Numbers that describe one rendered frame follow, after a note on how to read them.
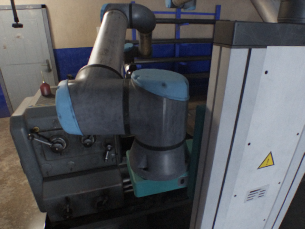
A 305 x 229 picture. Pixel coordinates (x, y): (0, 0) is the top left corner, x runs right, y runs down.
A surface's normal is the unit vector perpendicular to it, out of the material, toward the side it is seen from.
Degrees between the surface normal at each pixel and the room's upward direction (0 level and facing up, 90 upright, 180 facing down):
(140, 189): 90
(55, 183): 32
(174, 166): 70
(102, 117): 88
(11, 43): 90
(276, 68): 90
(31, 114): 45
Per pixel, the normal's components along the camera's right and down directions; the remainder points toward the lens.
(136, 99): 0.04, -0.18
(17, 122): 0.21, -0.33
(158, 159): -0.10, 0.09
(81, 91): 0.03, -0.44
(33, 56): 0.30, 0.40
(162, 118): 0.05, 0.42
